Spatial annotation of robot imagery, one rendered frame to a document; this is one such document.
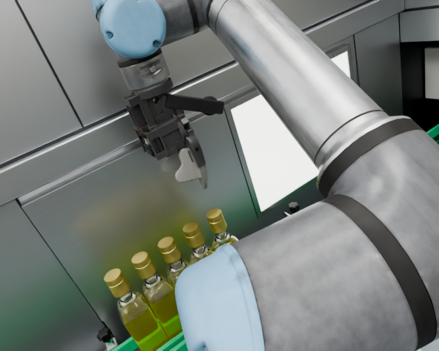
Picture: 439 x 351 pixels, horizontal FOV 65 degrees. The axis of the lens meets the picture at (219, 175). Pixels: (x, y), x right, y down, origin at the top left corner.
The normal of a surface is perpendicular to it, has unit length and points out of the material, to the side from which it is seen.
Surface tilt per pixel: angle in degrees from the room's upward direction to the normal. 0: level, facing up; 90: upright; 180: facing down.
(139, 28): 90
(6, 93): 90
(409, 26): 90
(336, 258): 29
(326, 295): 39
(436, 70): 90
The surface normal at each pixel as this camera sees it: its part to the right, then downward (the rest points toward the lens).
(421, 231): 0.04, -0.47
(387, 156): -0.39, -0.51
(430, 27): -0.82, 0.47
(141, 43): 0.29, 0.39
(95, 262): 0.50, 0.29
